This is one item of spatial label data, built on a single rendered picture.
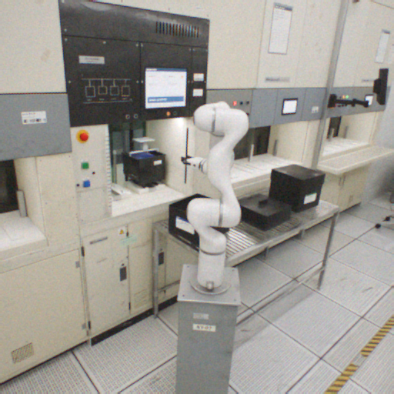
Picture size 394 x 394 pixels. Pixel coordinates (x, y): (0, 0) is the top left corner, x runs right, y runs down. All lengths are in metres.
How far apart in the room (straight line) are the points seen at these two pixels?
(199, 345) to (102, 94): 1.30
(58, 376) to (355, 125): 4.10
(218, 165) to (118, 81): 0.74
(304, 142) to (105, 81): 2.09
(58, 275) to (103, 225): 0.36
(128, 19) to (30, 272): 1.35
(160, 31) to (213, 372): 1.75
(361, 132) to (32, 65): 3.91
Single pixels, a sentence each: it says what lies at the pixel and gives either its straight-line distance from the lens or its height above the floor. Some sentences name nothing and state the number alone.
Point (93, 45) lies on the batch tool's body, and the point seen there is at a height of 1.77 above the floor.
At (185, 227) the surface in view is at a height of 0.83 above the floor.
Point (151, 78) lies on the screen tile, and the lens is 1.95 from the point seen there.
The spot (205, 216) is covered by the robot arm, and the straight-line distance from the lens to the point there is 1.40.
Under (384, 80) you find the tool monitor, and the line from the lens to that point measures 3.04.
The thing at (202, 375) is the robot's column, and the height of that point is 0.31.
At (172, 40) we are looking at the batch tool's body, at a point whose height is 1.82.
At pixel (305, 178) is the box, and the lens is 2.43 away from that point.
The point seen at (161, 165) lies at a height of 1.05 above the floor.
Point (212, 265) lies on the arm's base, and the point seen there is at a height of 0.89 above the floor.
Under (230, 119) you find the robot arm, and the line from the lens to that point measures 1.38.
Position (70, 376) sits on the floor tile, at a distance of 2.32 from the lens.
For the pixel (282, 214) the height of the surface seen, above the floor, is 0.83.
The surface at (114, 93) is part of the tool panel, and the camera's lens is 1.83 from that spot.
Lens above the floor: 1.73
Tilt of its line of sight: 22 degrees down
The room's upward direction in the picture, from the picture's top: 3 degrees clockwise
